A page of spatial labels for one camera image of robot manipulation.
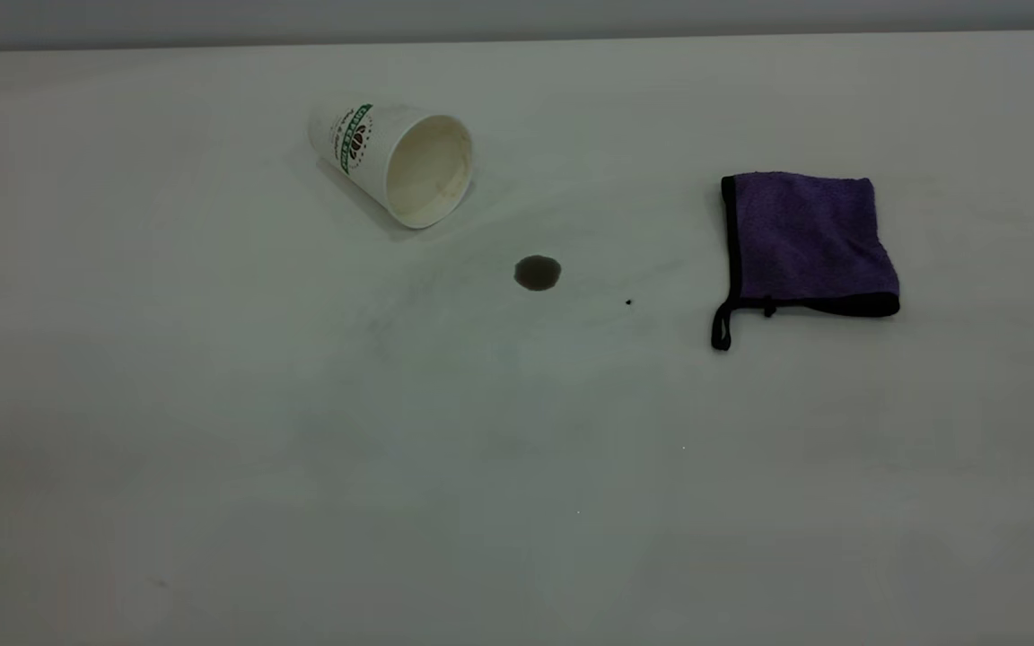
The white paper cup green print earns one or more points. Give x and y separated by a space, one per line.
364 144

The purple cloth with black trim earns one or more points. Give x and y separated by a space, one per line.
804 238

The dark brown liquid stain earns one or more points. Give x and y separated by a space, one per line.
538 273

